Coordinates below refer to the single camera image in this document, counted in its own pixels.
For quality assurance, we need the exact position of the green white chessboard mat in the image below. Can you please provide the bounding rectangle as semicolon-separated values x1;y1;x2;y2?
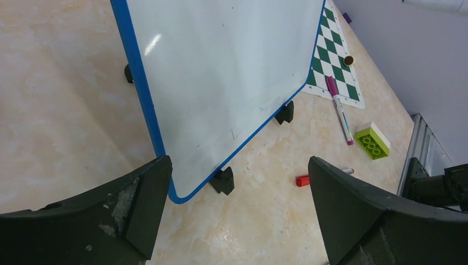
302;1;365;109

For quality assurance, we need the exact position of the blue framed whiteboard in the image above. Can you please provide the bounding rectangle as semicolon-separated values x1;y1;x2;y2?
111;1;325;204

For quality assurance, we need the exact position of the red marker pen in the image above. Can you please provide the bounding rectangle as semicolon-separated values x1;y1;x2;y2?
295;168;355;187

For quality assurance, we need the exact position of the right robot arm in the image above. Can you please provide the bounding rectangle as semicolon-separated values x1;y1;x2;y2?
401;157;467;213

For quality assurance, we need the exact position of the purple marker pen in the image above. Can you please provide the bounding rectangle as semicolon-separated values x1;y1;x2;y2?
326;76;354;146

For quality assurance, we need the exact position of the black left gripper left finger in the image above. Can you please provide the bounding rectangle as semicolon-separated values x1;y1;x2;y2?
1;156;172;264

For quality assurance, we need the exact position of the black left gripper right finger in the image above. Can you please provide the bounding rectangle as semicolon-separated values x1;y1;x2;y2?
308;156;467;264

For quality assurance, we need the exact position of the purple block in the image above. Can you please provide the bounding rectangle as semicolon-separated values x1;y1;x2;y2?
342;12;352;24

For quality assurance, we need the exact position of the lime green toy brick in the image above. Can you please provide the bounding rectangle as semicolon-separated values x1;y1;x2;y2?
354;121;391;160

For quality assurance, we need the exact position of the small wooden cylinder piece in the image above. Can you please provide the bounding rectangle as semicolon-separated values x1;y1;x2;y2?
342;55;355;66

